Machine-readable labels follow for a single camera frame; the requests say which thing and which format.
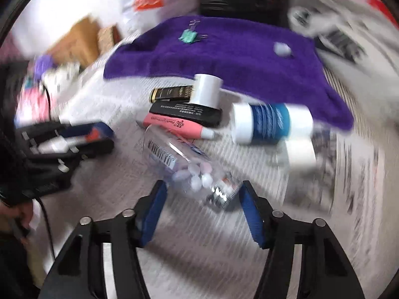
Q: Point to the small white round cap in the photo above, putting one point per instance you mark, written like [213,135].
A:
[280,49]

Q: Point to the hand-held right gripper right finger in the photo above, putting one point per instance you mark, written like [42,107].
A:
[254,216]

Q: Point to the small clear plastic packet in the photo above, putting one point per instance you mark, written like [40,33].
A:
[174,158]

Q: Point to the pink packet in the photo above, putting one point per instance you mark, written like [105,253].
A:
[31,102]

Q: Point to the white bottle blue label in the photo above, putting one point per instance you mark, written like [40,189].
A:
[268,121]

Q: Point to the black and gold box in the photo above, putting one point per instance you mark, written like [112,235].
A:
[168,94]

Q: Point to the patterned cardboard box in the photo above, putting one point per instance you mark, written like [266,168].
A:
[109,37]

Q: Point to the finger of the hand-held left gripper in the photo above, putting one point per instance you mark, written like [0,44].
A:
[93,150]
[95,130]

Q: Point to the white tape roll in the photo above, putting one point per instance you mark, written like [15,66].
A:
[204,90]

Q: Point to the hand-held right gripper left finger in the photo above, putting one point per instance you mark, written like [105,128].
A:
[152,213]

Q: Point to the purple towel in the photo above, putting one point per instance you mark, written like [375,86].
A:
[233,56]

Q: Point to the grey bag black logo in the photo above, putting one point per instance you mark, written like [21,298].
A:
[330,31]

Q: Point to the newspaper sheet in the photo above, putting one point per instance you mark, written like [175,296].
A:
[109,177]

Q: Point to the green binder clip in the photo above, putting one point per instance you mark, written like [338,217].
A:
[188,36]

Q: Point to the brown cardboard box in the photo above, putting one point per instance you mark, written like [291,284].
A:
[78,42]

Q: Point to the person's left hand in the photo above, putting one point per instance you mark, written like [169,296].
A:
[21,215]

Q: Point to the pink tube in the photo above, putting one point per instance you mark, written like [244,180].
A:
[174,124]

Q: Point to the black tube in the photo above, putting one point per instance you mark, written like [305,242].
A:
[187,112]

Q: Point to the small white box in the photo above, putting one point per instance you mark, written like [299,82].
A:
[300,154]

